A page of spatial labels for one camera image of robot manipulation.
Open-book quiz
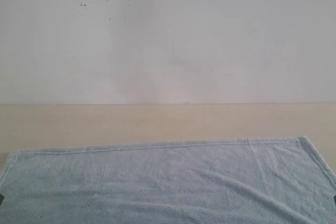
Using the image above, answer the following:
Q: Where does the light blue fluffy towel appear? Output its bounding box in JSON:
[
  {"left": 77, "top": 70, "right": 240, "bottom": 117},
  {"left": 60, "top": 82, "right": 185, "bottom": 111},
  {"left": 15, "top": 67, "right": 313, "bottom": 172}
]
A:
[{"left": 1, "top": 136, "right": 335, "bottom": 223}]

